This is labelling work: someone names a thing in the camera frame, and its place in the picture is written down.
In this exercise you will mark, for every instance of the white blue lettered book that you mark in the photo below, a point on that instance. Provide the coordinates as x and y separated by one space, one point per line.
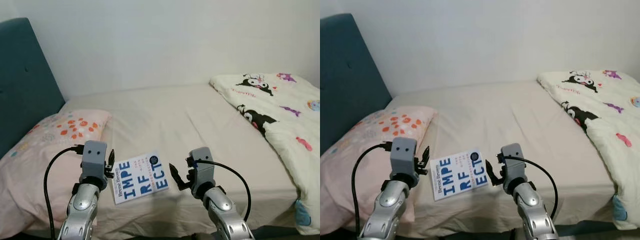
140 180
457 175

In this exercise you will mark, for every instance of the pink dotted pillow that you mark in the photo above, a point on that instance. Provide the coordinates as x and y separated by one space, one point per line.
30 170
350 165

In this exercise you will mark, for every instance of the cream cartoon print quilt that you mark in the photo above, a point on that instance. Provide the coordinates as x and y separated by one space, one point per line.
295 150
610 145

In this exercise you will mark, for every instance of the beige sheeted mattress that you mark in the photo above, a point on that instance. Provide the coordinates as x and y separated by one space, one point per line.
190 120
500 115

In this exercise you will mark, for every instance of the teal bed base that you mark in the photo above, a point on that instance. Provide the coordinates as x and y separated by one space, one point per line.
585 231
275 234

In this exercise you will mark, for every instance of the teal padded headboard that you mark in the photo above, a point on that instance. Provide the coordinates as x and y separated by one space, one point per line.
25 85
350 80

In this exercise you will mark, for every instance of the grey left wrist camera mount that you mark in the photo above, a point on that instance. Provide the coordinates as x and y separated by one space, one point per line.
404 155
94 157

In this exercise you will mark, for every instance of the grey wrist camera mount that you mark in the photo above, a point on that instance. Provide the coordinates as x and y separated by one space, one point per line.
94 157
202 167
404 155
513 162

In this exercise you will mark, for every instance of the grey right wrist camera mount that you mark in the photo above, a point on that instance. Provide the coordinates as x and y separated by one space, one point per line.
513 162
202 167

